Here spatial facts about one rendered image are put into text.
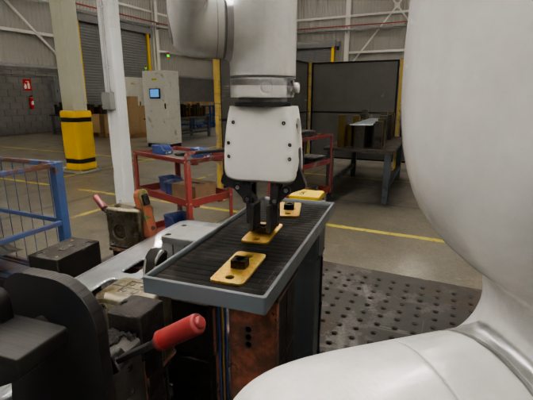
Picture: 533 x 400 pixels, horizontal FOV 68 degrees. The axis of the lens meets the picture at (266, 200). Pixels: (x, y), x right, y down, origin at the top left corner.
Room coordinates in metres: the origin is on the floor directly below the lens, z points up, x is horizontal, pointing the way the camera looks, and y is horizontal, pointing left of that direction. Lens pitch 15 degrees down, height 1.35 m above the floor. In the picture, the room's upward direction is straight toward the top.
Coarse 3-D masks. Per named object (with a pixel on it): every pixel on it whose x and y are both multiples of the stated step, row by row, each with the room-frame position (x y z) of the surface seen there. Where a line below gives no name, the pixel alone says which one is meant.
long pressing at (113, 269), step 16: (176, 224) 1.06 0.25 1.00; (192, 224) 1.06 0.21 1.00; (208, 224) 1.06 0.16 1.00; (144, 240) 0.94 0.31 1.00; (160, 240) 0.93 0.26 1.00; (128, 256) 0.83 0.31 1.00; (144, 256) 0.83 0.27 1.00; (96, 272) 0.74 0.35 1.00; (112, 272) 0.74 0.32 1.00; (96, 288) 0.68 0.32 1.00
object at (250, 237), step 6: (264, 222) 0.57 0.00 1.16; (258, 228) 0.52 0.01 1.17; (264, 228) 0.52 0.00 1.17; (276, 228) 0.55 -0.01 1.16; (246, 234) 0.52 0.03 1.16; (252, 234) 0.52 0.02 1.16; (258, 234) 0.52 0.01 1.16; (264, 234) 0.52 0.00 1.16; (270, 234) 0.52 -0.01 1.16; (246, 240) 0.49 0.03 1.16; (252, 240) 0.49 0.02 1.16; (258, 240) 0.49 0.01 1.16; (264, 240) 0.49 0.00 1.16; (270, 240) 0.50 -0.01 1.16
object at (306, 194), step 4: (296, 192) 0.78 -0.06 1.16; (300, 192) 0.78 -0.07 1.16; (304, 192) 0.78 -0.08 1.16; (308, 192) 0.78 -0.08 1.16; (312, 192) 0.78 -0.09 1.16; (316, 192) 0.78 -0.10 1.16; (320, 192) 0.78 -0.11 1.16; (292, 196) 0.75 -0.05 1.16; (296, 196) 0.75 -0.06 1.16; (300, 196) 0.75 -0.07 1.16; (304, 196) 0.75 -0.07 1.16; (308, 196) 0.75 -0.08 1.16; (312, 196) 0.75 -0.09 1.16; (316, 196) 0.75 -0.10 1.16; (320, 196) 0.76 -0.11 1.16; (316, 200) 0.74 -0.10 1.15
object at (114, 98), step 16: (96, 0) 4.53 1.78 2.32; (112, 0) 4.53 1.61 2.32; (112, 16) 4.51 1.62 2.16; (112, 32) 4.49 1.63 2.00; (112, 48) 4.47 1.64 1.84; (112, 64) 4.47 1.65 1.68; (112, 80) 4.47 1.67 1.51; (112, 96) 4.44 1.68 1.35; (112, 112) 4.49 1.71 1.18; (112, 128) 4.50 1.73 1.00; (128, 128) 4.60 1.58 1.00; (112, 144) 4.52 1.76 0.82; (128, 144) 4.58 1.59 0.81; (112, 160) 4.53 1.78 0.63; (128, 160) 4.56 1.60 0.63; (128, 176) 4.54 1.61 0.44; (128, 192) 4.52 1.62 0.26
